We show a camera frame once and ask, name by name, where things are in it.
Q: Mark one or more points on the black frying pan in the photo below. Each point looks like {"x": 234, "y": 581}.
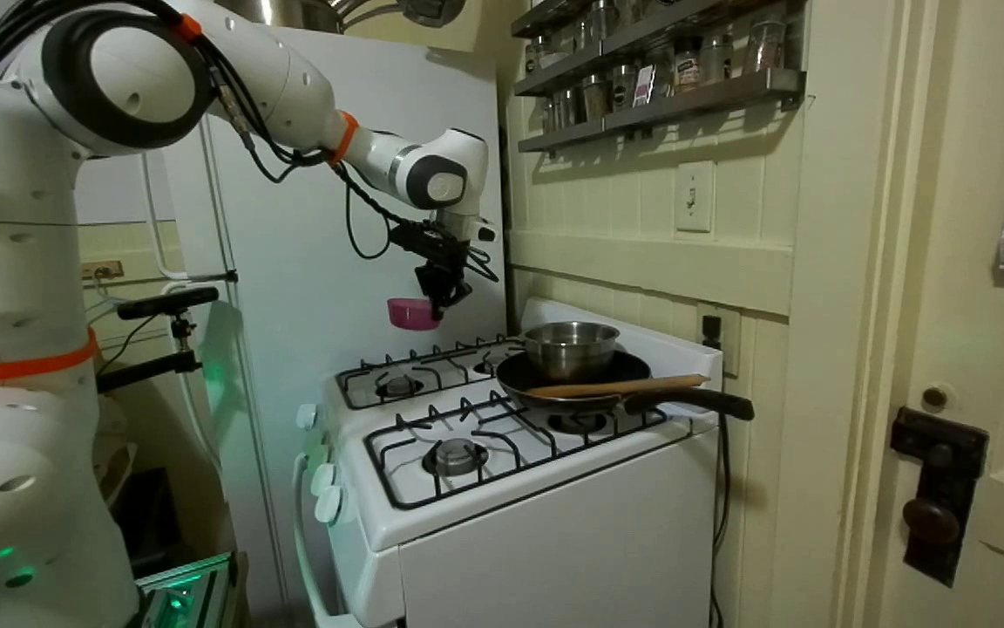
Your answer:
{"x": 630, "y": 374}

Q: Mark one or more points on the black wall outlet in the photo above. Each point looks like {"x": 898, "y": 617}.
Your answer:
{"x": 712, "y": 331}

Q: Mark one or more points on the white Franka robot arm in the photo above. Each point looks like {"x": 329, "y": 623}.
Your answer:
{"x": 16, "y": 290}

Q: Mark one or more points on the wall spice rack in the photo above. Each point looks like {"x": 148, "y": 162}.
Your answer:
{"x": 654, "y": 111}

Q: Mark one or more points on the black door lock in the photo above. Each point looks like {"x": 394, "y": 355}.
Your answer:
{"x": 937, "y": 489}

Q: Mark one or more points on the control box with green light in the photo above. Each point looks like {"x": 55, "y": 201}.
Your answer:
{"x": 181, "y": 596}

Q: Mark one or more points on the small pink bowl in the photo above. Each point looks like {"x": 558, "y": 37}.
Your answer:
{"x": 409, "y": 316}

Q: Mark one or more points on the silver metal bowl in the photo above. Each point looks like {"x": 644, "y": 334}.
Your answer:
{"x": 573, "y": 352}

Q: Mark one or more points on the black camera on stand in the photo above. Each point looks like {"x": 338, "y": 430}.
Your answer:
{"x": 164, "y": 301}

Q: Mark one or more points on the silver metal pot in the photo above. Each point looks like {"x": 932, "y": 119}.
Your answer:
{"x": 271, "y": 9}

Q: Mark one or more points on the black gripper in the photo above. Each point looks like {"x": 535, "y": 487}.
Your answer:
{"x": 445, "y": 277}

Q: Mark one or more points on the wooden spoon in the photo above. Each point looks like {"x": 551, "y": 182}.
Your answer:
{"x": 624, "y": 386}

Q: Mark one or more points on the white gas stove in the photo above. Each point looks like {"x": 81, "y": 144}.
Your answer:
{"x": 547, "y": 546}

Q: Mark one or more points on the cream panelled door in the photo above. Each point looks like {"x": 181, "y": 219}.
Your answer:
{"x": 976, "y": 301}

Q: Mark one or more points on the cream light switch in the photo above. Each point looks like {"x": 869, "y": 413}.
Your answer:
{"x": 696, "y": 197}

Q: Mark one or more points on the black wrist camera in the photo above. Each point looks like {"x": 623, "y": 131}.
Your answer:
{"x": 421, "y": 240}

